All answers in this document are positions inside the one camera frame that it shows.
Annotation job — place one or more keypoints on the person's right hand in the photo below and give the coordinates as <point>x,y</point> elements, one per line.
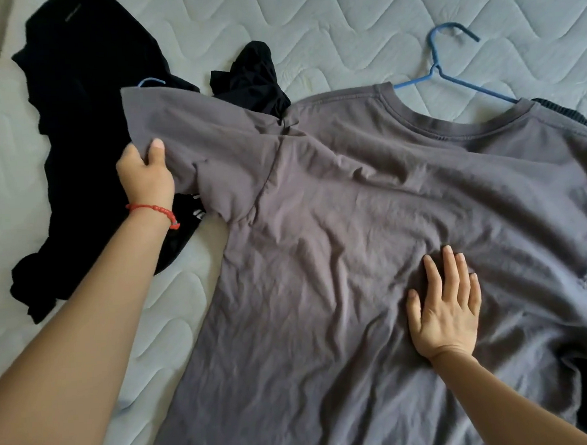
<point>448,320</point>

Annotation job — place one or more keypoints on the person's left hand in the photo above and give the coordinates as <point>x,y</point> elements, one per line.
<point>149,183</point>

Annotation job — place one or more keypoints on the black Li-Ning t-shirt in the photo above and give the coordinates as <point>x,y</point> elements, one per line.
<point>80,93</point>

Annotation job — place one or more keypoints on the grey t-shirt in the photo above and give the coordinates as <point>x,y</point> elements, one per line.
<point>348,227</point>

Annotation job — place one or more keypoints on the navy printed shorts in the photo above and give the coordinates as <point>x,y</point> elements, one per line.
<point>570,112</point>

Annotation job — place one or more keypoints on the person's left forearm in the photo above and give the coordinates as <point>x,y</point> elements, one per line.
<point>70,364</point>

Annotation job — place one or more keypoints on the person's right forearm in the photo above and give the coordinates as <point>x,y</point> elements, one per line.
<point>499,405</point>

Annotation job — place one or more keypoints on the white quilted mattress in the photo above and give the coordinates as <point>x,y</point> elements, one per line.
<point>337,31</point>

